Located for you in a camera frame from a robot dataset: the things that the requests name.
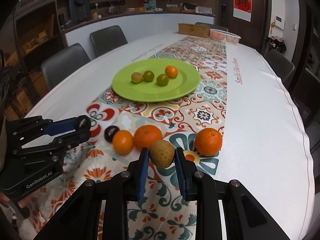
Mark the white tablecloth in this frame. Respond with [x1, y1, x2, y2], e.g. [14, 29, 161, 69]
[189, 44, 315, 239]

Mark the green plate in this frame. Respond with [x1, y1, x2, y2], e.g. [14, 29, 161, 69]
[111, 58, 200, 102]

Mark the dark plum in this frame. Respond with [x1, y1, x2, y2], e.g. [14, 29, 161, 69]
[104, 125, 120, 143]
[74, 115, 91, 131]

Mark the large orange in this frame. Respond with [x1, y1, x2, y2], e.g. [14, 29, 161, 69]
[195, 128, 222, 157]
[133, 125, 163, 151]

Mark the red paper door poster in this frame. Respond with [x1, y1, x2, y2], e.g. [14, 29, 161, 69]
[233, 0, 253, 22]

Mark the small orange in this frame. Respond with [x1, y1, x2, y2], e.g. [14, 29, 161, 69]
[165, 66, 178, 79]
[112, 130, 134, 155]

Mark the dark wooden door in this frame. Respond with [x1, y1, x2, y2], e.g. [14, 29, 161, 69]
[215, 0, 272, 53]

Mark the electric kettle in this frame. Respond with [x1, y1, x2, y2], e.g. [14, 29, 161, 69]
[108, 4, 119, 15]

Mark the patterned table runner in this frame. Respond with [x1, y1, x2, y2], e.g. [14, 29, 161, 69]
[27, 33, 227, 239]

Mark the far left grey chair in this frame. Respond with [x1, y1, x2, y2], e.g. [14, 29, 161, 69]
[90, 25, 128, 57]

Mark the person left hand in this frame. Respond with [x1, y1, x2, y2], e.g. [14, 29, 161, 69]
[0, 193, 26, 209]

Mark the brown kiwi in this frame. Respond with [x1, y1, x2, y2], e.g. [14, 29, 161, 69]
[131, 72, 144, 83]
[149, 140, 175, 169]

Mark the brown kiwi back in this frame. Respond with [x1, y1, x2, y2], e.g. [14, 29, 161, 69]
[131, 72, 144, 83]

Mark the brown kiwi front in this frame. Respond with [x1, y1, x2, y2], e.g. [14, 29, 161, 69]
[149, 140, 175, 169]

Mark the plastic basket of fruit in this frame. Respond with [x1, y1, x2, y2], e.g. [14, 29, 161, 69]
[210, 29, 241, 45]

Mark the right grey chair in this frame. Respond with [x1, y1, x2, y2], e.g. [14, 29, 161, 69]
[264, 49, 295, 89]

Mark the white wall intercom panel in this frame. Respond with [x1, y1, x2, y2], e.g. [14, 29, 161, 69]
[274, 15, 284, 30]

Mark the black coffee machine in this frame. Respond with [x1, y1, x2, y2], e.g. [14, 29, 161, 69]
[69, 0, 91, 22]

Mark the near left grey chair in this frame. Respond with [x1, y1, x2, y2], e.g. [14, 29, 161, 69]
[41, 43, 90, 90]

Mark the far end grey chair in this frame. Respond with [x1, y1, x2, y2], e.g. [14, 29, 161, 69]
[195, 22, 228, 32]

